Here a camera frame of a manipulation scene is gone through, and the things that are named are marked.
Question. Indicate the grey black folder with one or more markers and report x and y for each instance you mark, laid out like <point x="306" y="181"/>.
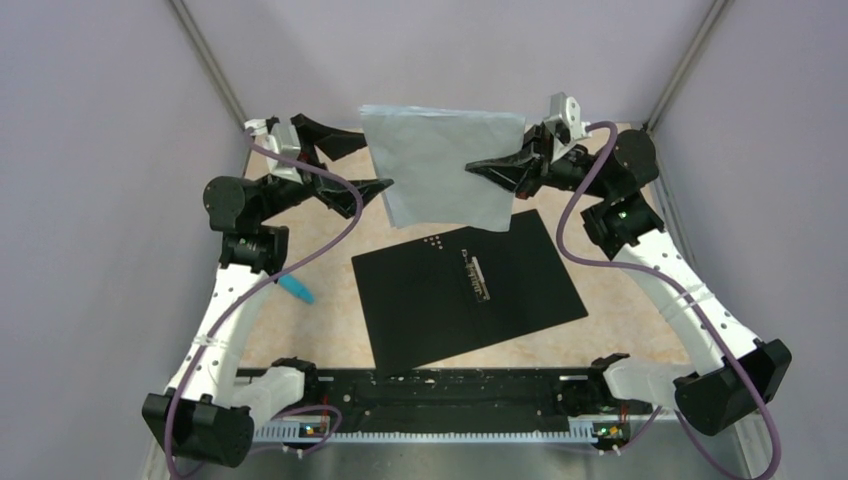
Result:
<point x="419" y="306"/>

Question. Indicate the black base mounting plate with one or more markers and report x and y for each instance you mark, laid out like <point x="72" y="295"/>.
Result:
<point x="488" y="404"/>

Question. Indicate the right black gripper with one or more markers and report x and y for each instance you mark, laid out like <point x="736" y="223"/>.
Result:
<point x="510" y="170"/>

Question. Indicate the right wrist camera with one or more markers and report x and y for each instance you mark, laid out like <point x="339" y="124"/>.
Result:
<point x="564" y="119"/>

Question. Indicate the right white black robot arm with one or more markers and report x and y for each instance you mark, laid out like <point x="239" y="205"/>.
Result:
<point x="669" y="278"/>

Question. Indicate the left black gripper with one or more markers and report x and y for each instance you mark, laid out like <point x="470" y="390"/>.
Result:
<point x="334" y="142"/>

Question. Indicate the aluminium rail frame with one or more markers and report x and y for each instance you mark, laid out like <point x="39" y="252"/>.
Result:
<point x="311" y="430"/>

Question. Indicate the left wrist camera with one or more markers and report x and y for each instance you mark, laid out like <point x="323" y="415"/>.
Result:
<point x="283" y="140"/>

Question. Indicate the paper sheet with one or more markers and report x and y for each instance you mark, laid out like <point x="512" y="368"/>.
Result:
<point x="425" y="152"/>

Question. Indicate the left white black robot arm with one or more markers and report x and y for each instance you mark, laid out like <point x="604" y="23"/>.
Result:
<point x="232" y="278"/>

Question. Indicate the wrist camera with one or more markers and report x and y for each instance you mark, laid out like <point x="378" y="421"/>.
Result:
<point x="283" y="140"/>
<point x="564" y="119"/>

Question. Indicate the cyan marker pen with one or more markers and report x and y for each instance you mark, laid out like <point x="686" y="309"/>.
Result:
<point x="296" y="288"/>

